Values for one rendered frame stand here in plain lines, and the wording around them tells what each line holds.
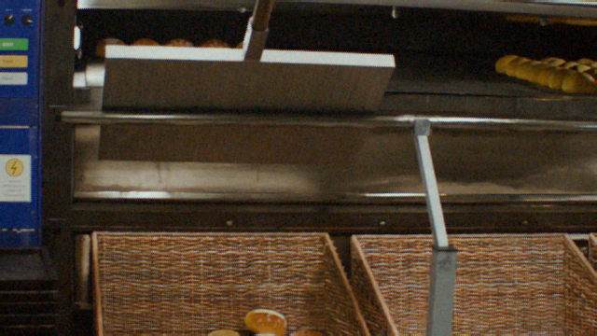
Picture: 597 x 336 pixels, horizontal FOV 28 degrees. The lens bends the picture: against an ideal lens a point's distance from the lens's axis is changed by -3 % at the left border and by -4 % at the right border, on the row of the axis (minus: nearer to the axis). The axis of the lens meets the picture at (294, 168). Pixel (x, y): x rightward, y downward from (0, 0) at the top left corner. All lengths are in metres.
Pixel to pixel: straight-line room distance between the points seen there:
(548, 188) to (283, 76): 0.90
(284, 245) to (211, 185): 0.22
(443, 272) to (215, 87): 0.56
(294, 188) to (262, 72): 0.55
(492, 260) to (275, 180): 0.56
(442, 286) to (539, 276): 0.70
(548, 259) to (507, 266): 0.11
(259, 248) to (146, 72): 0.68
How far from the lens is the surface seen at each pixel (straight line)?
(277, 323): 2.76
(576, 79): 3.17
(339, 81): 2.36
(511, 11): 2.76
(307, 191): 2.81
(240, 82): 2.34
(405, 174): 2.87
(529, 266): 2.97
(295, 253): 2.84
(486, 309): 2.93
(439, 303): 2.32
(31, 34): 2.71
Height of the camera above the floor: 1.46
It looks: 9 degrees down
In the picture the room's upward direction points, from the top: 2 degrees clockwise
